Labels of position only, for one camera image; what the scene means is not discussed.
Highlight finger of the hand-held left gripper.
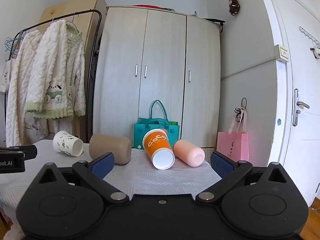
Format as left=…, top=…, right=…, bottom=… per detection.
left=0, top=144, right=38, bottom=160

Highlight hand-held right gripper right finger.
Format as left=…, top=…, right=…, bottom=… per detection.
left=195, top=151, right=292, bottom=204

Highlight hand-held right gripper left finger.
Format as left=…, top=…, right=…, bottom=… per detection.
left=32, top=152, right=130, bottom=205

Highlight orange paper cup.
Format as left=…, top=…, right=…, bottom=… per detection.
left=142, top=128, right=176, bottom=171

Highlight brown plastic cup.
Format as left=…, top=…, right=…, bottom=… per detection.
left=89, top=133, right=132, bottom=165

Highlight pink plastic cup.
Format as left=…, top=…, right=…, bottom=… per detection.
left=172, top=139, right=206, bottom=167

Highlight white green-print paper cup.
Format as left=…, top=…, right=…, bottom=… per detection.
left=53, top=130, right=84, bottom=157

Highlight pink paper gift bag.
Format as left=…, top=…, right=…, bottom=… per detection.
left=216, top=110, right=249, bottom=162

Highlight white printed cloth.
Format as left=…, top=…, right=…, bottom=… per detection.
left=24, top=112, right=50, bottom=141

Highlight teal felt tote bag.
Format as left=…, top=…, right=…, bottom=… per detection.
left=134, top=100, right=179, bottom=151

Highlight white patterned tablecloth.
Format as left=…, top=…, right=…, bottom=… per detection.
left=0, top=139, right=223, bottom=222

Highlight white fleece robe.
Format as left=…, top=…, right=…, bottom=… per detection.
left=5, top=29, right=52, bottom=147

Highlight white canvas tote bag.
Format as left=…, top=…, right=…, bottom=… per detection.
left=0, top=59, right=12, bottom=93

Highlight white door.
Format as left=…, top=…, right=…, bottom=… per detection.
left=256, top=0, right=320, bottom=208

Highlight white green-trim fleece jacket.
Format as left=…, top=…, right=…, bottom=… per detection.
left=25, top=19, right=86, bottom=120

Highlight black clothes rack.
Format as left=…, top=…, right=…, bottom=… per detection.
left=4, top=9, right=103, bottom=144

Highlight light wood wardrobe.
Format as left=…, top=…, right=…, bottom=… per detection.
left=92, top=6, right=222, bottom=148

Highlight dark item on wardrobe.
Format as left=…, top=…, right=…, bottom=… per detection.
left=192, top=11, right=226, bottom=33

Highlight tall cardboard box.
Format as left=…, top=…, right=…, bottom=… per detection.
left=39, top=0, right=109, bottom=142

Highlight brown plush toy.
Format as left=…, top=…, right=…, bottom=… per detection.
left=228, top=0, right=241, bottom=15

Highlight black cord on hook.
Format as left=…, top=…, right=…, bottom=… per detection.
left=234, top=97, right=248, bottom=125

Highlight silver door handle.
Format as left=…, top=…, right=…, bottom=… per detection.
left=292, top=88, right=310, bottom=127

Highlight blue wire hangers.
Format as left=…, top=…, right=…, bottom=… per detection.
left=4, top=37, right=25, bottom=57

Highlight beige wall switch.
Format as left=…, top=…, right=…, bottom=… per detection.
left=273, top=44, right=290, bottom=63

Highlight white wire hook rack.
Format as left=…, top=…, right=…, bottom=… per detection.
left=298, top=26, right=320, bottom=48

